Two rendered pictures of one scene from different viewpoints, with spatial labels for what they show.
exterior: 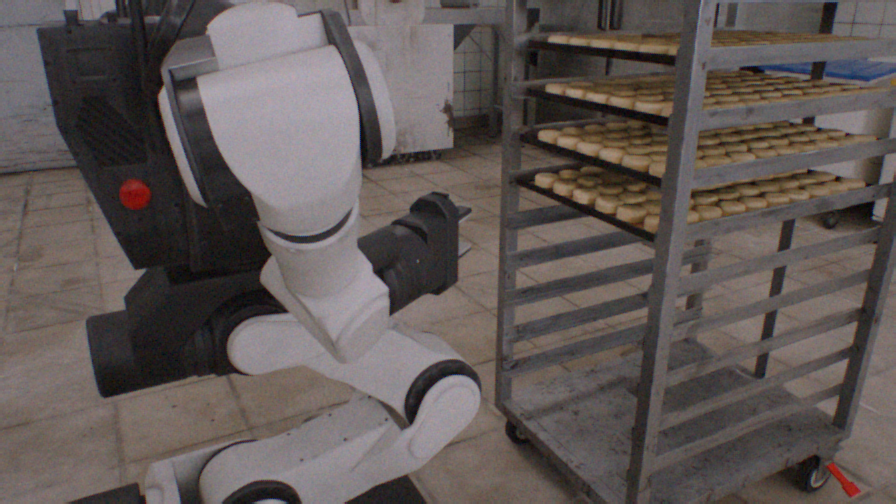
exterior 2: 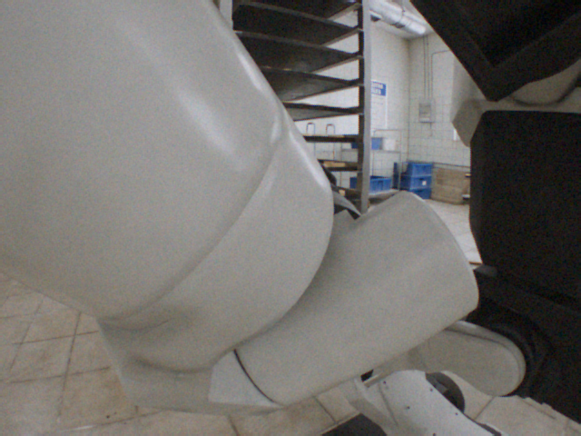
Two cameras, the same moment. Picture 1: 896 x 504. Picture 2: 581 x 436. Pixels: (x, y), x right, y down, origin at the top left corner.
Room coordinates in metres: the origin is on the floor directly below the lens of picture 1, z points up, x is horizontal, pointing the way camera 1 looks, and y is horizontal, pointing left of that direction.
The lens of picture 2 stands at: (1.22, 0.56, 0.85)
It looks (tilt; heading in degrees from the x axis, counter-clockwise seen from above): 15 degrees down; 269
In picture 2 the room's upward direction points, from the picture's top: straight up
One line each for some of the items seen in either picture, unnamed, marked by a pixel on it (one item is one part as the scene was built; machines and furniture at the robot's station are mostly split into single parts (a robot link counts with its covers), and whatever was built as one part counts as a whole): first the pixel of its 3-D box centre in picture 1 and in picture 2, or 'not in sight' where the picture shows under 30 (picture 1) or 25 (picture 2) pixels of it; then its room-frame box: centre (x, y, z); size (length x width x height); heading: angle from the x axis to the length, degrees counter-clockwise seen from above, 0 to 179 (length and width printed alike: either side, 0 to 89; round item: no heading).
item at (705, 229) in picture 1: (784, 209); (305, 183); (1.14, -0.60, 0.69); 0.64 x 0.03 x 0.03; 118
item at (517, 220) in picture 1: (627, 200); not in sight; (1.48, -0.41, 0.60); 0.64 x 0.03 x 0.03; 118
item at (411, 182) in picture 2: not in sight; (411, 180); (-0.95, -4.01, 0.30); 0.60 x 0.40 x 0.20; 28
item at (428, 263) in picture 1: (408, 256); not in sight; (0.71, 0.04, 0.77); 0.12 x 0.10 x 0.13; 148
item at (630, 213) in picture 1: (631, 213); not in sight; (1.11, -0.32, 0.69); 0.05 x 0.05 x 0.02
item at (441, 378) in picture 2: not in sight; (435, 400); (0.75, 0.00, 0.10); 0.20 x 0.05 x 0.20; 118
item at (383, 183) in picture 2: not in sight; (370, 183); (-0.08, -3.62, 0.28); 0.56 x 0.38 x 0.20; 36
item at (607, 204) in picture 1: (609, 204); not in sight; (1.16, -0.29, 0.69); 0.05 x 0.05 x 0.02
